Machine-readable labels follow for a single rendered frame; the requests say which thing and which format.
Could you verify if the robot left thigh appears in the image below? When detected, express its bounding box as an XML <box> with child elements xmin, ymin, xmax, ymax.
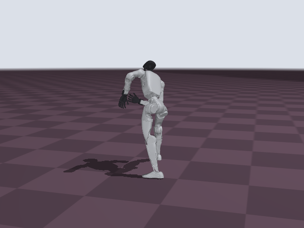
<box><xmin>142</xmin><ymin>104</ymin><xmax>157</xmax><ymax>143</ymax></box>

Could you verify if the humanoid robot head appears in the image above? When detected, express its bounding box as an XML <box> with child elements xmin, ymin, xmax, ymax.
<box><xmin>143</xmin><ymin>60</ymin><xmax>156</xmax><ymax>72</ymax></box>

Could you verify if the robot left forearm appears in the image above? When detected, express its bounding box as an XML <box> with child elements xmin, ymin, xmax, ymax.
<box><xmin>123</xmin><ymin>78</ymin><xmax>132</xmax><ymax>95</ymax></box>

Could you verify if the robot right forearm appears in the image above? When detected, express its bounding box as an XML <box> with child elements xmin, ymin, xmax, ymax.
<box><xmin>140</xmin><ymin>100</ymin><xmax>150</xmax><ymax>106</ymax></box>

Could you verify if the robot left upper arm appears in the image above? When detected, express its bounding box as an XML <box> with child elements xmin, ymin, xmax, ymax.
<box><xmin>126</xmin><ymin>69</ymin><xmax>145</xmax><ymax>81</ymax></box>

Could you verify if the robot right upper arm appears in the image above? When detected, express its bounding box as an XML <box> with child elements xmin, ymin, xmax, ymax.
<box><xmin>158</xmin><ymin>80</ymin><xmax>165</xmax><ymax>102</ymax></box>

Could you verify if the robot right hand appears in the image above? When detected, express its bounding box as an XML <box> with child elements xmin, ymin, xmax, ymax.
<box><xmin>128</xmin><ymin>93</ymin><xmax>142</xmax><ymax>105</ymax></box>

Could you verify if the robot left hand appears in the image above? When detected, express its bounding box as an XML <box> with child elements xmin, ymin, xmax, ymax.
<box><xmin>118</xmin><ymin>90</ymin><xmax>128</xmax><ymax>109</ymax></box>

